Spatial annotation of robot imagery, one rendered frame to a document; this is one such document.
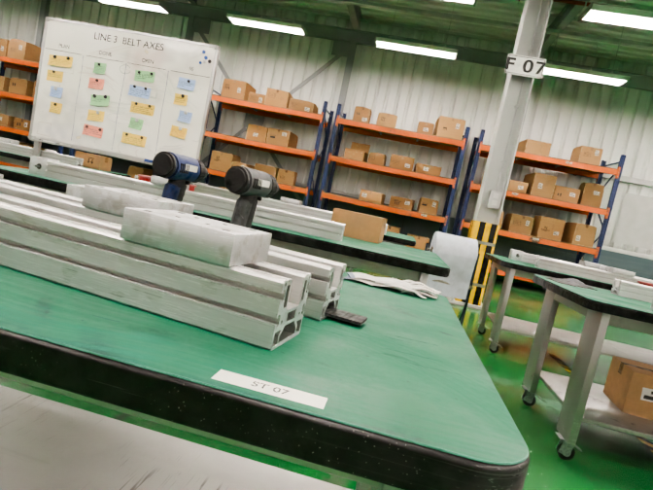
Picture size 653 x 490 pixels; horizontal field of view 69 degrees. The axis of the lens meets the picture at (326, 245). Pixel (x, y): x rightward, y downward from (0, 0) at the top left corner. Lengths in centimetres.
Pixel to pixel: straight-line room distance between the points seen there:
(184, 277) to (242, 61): 1184
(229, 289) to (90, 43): 404
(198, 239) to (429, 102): 1101
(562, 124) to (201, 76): 918
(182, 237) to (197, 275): 5
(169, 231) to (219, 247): 7
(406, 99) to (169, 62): 802
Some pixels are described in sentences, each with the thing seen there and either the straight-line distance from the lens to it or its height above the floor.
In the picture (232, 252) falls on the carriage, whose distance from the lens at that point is 57.
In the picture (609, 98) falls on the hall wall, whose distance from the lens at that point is 1228.
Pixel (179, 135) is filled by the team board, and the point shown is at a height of 122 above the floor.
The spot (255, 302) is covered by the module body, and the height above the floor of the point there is 83.
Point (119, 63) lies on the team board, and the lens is 435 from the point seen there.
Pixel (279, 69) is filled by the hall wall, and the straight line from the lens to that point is 1207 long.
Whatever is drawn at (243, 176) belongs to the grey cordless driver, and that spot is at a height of 98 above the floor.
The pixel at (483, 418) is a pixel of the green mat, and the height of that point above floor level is 78.
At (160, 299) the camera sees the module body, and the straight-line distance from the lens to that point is 63.
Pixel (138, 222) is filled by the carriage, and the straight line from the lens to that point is 64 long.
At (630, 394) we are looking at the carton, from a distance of 295.
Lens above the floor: 97
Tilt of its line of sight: 5 degrees down
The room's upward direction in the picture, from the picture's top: 12 degrees clockwise
